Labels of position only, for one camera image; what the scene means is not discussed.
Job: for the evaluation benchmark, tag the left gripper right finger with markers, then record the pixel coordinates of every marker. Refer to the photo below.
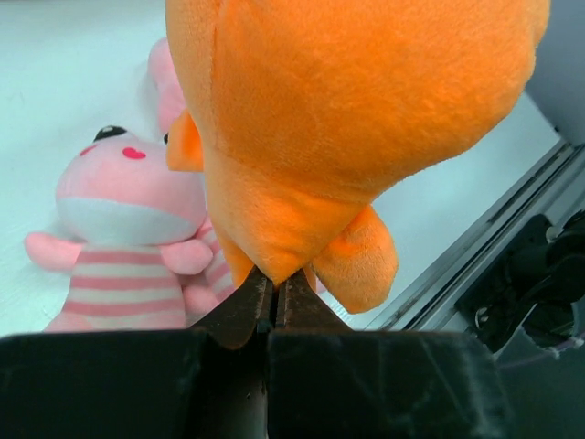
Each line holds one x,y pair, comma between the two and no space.
326,380

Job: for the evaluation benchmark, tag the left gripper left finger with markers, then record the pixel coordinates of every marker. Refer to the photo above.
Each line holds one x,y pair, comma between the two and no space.
201,382

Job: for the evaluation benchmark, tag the orange shark plush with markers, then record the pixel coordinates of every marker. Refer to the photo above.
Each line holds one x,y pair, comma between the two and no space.
299,114

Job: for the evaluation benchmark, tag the pink striped plush lower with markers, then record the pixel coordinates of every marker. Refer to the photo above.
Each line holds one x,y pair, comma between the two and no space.
217,270

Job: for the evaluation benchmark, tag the pink striped plush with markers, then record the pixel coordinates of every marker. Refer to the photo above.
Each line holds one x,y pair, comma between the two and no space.
170,98
217,270

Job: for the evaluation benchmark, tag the pink plush with face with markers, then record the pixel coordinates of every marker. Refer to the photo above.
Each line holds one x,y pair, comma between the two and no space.
138,254

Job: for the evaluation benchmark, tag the pink striped plush upper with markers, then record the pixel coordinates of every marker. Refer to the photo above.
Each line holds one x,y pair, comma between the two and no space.
170,98

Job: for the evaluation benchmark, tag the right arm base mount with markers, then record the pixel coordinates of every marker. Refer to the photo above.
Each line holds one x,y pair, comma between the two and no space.
532,285

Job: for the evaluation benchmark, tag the aluminium rail frame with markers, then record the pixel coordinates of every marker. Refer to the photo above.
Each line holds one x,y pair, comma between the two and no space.
553,187

